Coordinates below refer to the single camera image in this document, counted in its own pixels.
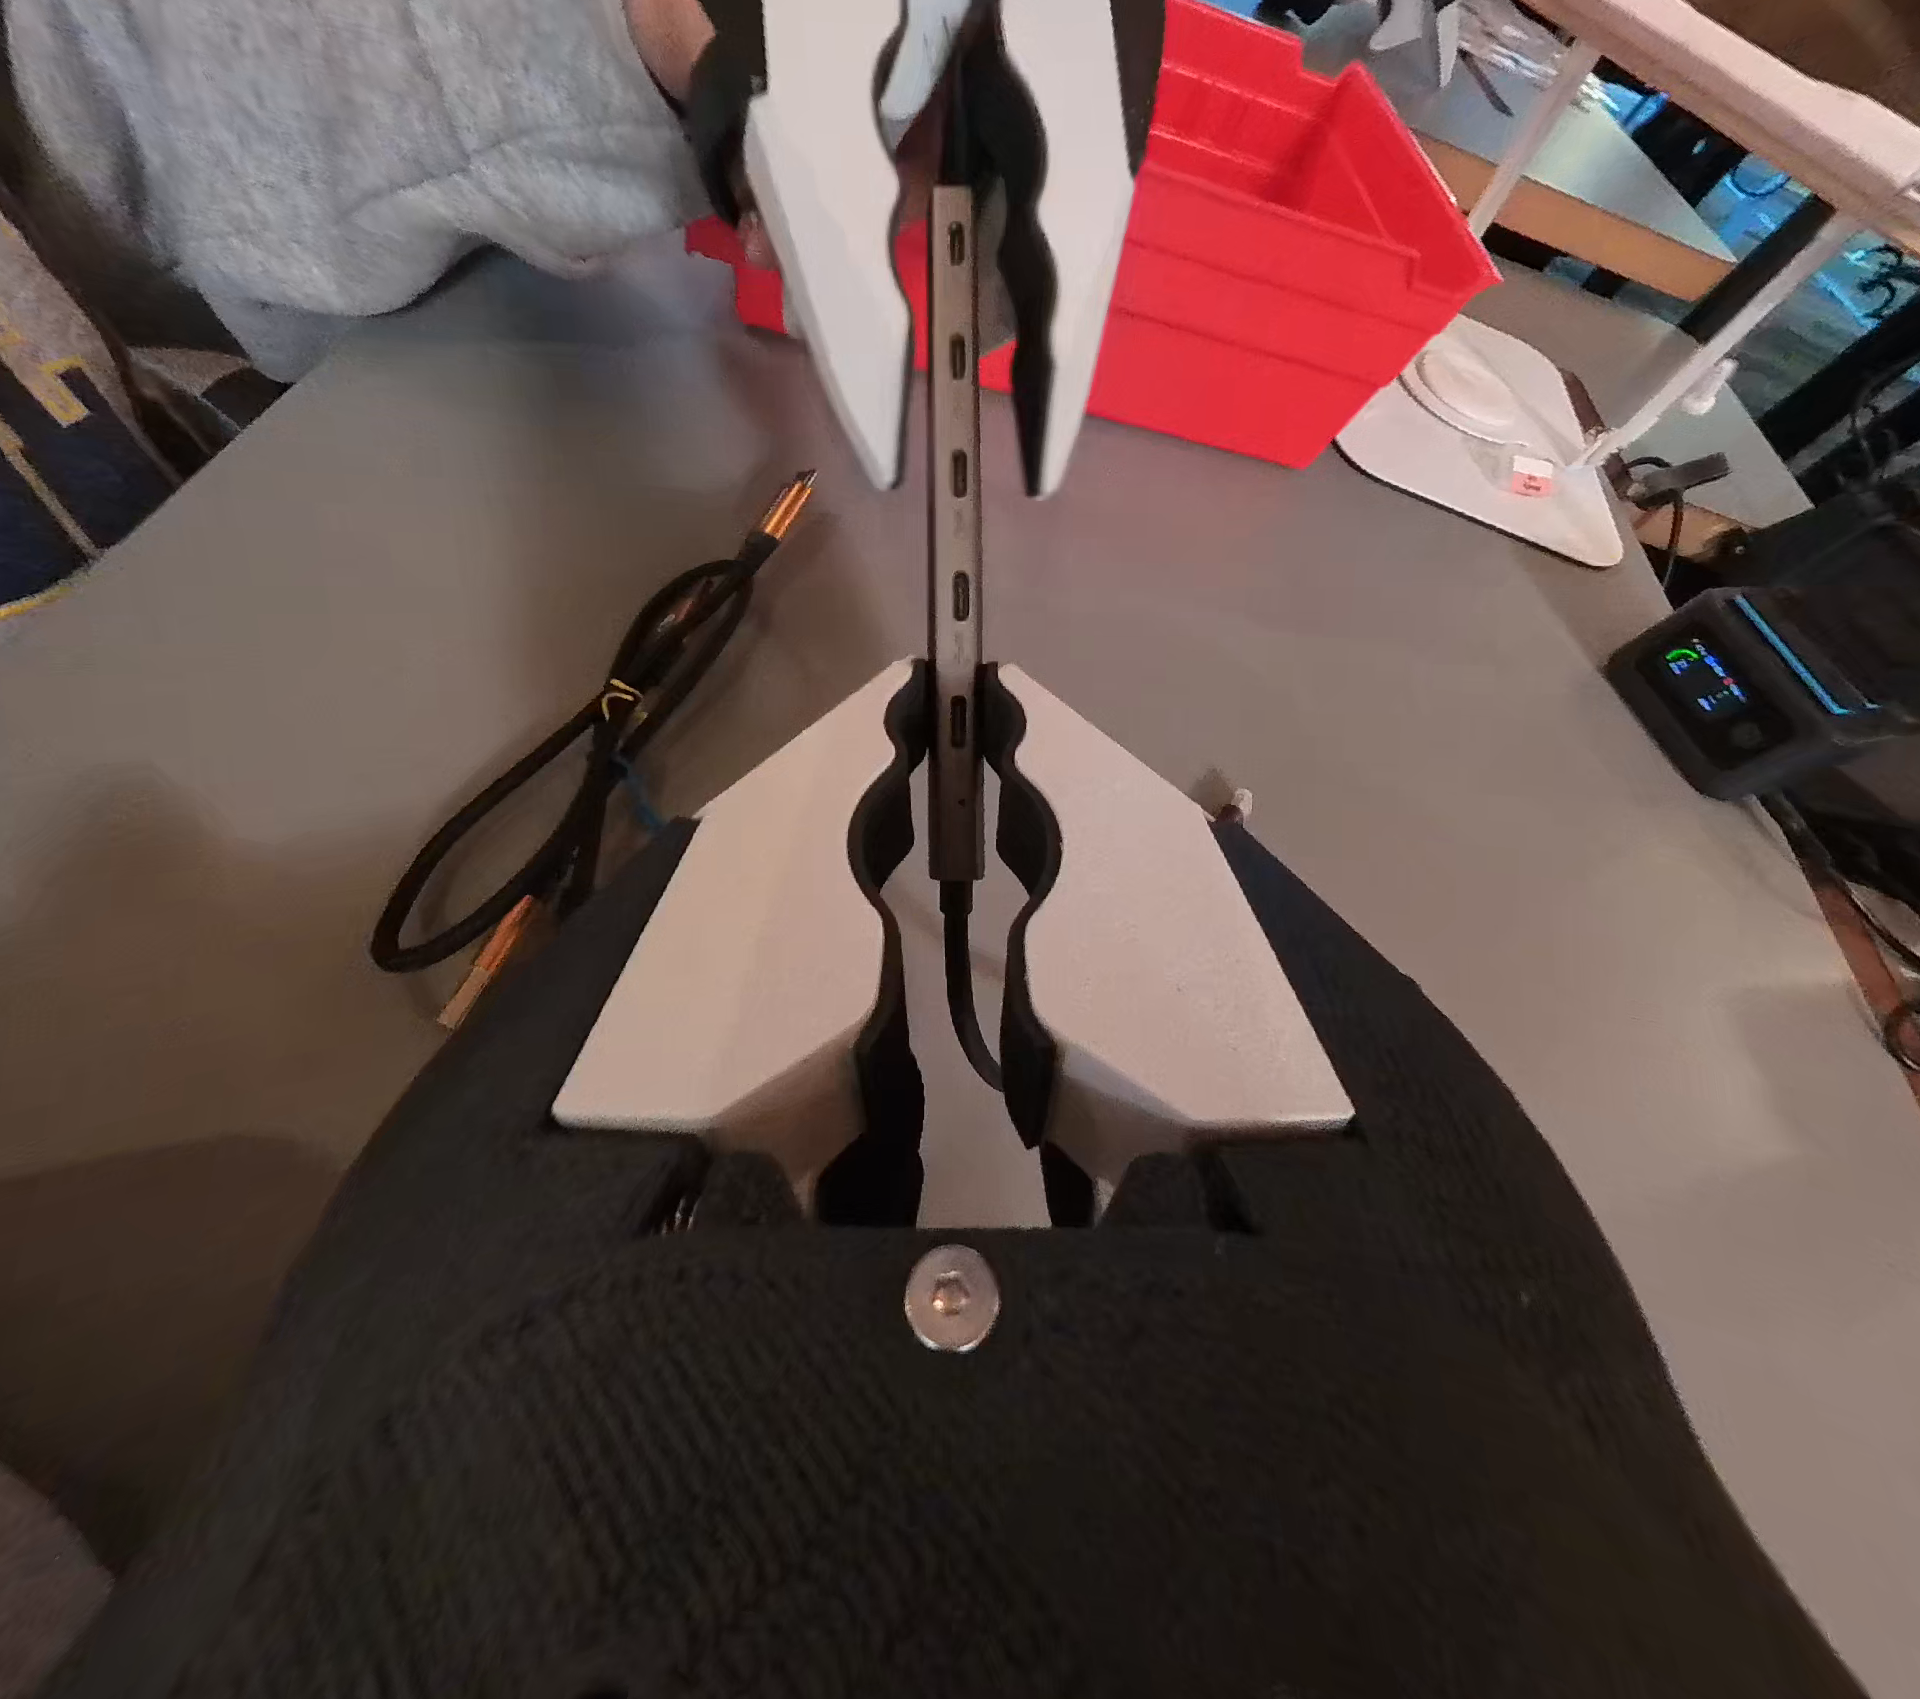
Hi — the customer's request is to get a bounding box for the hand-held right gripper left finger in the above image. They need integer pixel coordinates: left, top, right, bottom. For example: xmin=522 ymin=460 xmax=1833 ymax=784
xmin=552 ymin=658 xmax=925 ymax=1198

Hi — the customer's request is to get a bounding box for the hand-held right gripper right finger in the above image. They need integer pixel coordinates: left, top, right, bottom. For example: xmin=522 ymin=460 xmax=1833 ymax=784
xmin=978 ymin=660 xmax=1360 ymax=1198

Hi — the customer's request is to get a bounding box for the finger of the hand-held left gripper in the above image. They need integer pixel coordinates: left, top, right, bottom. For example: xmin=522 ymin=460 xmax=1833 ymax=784
xmin=744 ymin=0 xmax=978 ymax=495
xmin=974 ymin=0 xmax=1140 ymax=503

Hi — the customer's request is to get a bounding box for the black usb cable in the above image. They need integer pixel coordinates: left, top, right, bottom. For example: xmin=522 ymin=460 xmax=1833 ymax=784
xmin=369 ymin=467 xmax=822 ymax=1035

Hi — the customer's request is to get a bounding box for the grey usb hub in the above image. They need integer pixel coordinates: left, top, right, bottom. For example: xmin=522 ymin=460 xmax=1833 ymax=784
xmin=922 ymin=176 xmax=1011 ymax=1094

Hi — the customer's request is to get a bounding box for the person's left forearm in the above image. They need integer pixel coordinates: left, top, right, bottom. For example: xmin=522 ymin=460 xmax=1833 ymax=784
xmin=0 ymin=0 xmax=719 ymax=383

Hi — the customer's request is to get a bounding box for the red plastic bin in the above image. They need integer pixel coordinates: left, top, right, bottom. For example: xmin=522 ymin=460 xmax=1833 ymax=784
xmin=688 ymin=0 xmax=1504 ymax=471

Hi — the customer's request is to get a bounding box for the white stand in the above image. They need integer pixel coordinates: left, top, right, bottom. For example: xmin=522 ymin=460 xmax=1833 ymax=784
xmin=1333 ymin=0 xmax=1920 ymax=571

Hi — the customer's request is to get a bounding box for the black power station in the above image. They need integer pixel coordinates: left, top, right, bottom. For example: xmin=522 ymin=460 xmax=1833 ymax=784
xmin=1604 ymin=586 xmax=1920 ymax=804

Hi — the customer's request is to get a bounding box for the patterned blue blanket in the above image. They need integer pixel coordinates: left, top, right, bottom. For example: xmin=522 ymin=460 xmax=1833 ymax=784
xmin=0 ymin=176 xmax=292 ymax=623

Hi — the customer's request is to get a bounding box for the black power cable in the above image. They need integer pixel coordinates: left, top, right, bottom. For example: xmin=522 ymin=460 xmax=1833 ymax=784
xmin=1624 ymin=451 xmax=1741 ymax=562

